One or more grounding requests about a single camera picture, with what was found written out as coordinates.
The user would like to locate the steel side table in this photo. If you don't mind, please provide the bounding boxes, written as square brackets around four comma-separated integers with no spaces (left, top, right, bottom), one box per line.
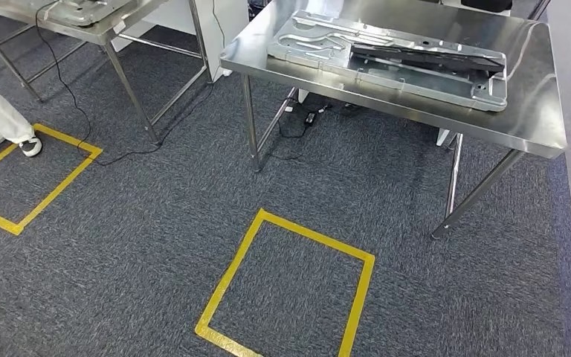
[0,0,213,145]

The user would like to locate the yellow floor tape square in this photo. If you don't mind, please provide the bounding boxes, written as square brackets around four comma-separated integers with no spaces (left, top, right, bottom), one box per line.
[194,208,376,357]
[0,123,103,237]

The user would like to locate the black floor cable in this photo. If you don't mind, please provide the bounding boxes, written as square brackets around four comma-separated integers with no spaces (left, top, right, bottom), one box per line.
[34,0,218,167]

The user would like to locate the black plastic plate frame part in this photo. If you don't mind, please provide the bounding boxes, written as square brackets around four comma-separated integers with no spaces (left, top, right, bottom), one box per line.
[350,42,506,75]

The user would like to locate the white cabinet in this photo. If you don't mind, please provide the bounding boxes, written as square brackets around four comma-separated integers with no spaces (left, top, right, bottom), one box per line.
[110,0,250,83]

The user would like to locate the machined aluminium fixture plate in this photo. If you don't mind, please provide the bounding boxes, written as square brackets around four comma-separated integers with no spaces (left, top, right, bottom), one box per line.
[267,10,508,113]
[44,0,139,27]

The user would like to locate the stainless steel workbench table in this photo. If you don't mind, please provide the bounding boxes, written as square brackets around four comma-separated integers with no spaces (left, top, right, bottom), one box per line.
[219,0,568,241]

